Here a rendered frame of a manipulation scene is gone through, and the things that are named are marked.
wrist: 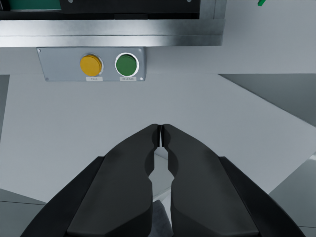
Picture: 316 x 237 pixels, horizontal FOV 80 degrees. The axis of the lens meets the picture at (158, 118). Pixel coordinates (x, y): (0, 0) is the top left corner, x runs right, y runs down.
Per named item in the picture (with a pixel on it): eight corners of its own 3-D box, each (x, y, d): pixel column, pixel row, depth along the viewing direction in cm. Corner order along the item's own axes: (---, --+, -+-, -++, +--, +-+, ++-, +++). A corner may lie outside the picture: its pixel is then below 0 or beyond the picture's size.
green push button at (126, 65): (138, 73, 40) (137, 76, 38) (118, 74, 40) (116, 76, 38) (137, 53, 38) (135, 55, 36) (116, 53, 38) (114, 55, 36)
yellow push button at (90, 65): (104, 74, 40) (101, 76, 38) (85, 74, 40) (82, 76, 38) (101, 53, 38) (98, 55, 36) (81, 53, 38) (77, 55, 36)
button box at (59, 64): (146, 74, 45) (145, 82, 39) (58, 74, 45) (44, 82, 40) (146, 42, 42) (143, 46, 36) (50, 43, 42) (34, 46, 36)
